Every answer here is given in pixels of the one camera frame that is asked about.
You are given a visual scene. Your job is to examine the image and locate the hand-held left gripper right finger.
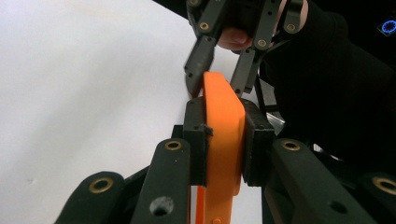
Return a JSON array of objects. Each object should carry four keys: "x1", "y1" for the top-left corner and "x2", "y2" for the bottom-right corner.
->
[{"x1": 241, "y1": 98, "x2": 276, "y2": 188}]

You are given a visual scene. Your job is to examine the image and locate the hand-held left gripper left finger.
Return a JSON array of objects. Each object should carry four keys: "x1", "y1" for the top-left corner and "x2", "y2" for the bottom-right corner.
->
[{"x1": 182, "y1": 96, "x2": 214, "y2": 188}]

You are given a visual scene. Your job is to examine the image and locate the orange phone case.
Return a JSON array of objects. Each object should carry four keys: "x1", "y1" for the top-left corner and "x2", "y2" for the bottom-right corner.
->
[{"x1": 195, "y1": 71, "x2": 247, "y2": 224}]

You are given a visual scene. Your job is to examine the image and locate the blue ring light device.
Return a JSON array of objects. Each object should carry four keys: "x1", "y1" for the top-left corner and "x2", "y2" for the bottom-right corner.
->
[{"x1": 376, "y1": 18, "x2": 396, "y2": 37}]

